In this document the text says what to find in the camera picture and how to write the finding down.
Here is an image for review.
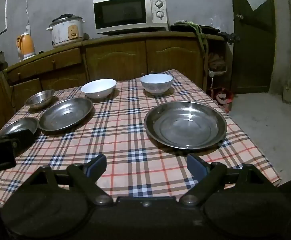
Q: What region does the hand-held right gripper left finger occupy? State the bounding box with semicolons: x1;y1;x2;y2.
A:
27;154;114;206

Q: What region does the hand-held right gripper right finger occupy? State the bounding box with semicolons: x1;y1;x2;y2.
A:
179;154;271;206

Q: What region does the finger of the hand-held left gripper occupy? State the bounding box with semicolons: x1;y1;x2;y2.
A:
0;129;36;156

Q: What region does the small steel plate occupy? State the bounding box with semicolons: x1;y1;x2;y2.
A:
0;117;40;137

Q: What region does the large steel plate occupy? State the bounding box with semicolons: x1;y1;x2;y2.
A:
144;102;227;150

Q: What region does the small steel bowl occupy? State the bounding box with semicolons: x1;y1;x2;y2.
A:
25;89;55;110

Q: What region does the medium steel plate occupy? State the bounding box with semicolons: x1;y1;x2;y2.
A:
39;97;93;132

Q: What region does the wide white bowl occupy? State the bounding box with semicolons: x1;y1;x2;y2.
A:
81;79;117;99

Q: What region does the deep white bowl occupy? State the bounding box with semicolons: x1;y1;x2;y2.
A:
140;74;173;96

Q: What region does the plaid tablecloth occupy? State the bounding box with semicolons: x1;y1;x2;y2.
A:
0;69;282;208

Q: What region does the red plastic bag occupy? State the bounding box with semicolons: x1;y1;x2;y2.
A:
208;87;235;113

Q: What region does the orange electric kettle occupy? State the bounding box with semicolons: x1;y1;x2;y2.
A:
16;33;36;61

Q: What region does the brown bag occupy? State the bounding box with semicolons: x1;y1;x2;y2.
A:
208;52;227;72

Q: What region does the wooden kitchen cabinet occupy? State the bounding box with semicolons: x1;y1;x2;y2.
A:
0;31;233;137

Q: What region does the white rice cooker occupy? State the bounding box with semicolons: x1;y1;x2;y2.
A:
46;15;85;48

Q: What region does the dark green door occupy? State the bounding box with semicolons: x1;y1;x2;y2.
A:
230;0;276;94

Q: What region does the black flat pan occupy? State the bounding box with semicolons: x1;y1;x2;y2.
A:
170;21;221;33

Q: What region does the white microwave oven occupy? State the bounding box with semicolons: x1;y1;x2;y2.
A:
93;0;170;35

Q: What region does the green strap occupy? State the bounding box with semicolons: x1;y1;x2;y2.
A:
185;21;210;64

